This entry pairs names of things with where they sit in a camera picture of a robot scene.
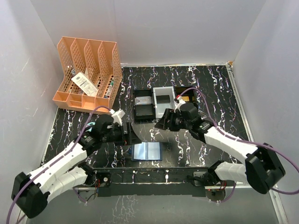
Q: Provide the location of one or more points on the black right bin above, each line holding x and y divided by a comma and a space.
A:
191, 94

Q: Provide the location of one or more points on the black left bin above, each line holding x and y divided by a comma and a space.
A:
144, 113

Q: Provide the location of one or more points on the white labelled paper packet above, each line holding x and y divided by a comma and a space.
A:
85, 84

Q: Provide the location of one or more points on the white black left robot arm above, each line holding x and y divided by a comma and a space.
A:
33, 191

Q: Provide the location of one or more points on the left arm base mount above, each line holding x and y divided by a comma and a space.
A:
96, 179

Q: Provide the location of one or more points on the silver card in bin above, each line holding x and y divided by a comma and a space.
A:
144, 100

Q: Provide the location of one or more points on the gold card in bin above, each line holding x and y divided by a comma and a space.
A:
186, 99

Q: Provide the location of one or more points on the black card in bin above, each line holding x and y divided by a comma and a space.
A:
163, 99

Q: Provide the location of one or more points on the blue card holder wallet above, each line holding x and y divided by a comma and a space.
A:
146, 151

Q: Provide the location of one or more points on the black bin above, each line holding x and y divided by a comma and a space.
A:
144, 113
191, 94

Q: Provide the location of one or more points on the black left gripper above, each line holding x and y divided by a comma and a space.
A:
131, 138

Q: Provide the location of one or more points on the orange plastic file organizer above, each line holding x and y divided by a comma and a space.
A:
92, 75

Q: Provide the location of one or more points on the round teal tape roll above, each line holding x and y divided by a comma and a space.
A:
89, 126

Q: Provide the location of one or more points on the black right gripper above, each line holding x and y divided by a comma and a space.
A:
165, 124

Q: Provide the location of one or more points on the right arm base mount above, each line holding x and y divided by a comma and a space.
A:
203, 179

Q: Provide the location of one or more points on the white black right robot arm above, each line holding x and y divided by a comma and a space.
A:
257, 166

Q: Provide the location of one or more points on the white middle bin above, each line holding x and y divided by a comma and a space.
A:
160, 108

